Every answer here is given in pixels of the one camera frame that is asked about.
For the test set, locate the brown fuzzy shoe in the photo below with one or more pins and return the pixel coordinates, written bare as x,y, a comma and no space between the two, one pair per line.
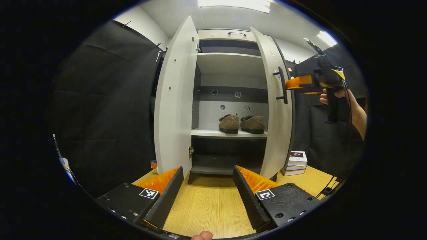
252,123
229,123

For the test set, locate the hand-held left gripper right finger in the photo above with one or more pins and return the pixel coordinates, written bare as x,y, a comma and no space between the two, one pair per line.
250,200

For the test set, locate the small ceiling light panel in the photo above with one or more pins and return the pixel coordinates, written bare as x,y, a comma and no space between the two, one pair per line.
327,38

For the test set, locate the white shoe cabinet door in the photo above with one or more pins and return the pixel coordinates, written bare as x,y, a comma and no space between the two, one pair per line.
275,133
175,110

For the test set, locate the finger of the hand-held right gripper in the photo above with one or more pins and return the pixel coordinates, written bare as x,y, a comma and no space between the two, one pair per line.
300,82

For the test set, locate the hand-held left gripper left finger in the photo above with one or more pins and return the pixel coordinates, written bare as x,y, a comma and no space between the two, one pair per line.
165,200

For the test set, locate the large ceiling light panel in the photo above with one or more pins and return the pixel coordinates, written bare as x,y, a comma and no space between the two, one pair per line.
233,5

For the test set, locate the white shoe cabinet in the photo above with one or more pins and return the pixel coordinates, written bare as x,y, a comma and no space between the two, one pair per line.
230,63

